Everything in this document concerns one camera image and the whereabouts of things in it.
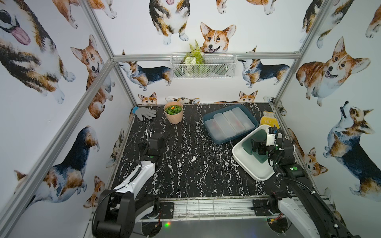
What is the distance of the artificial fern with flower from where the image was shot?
32.8 inches

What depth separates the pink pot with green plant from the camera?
3.36 ft

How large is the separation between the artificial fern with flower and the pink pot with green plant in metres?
0.26
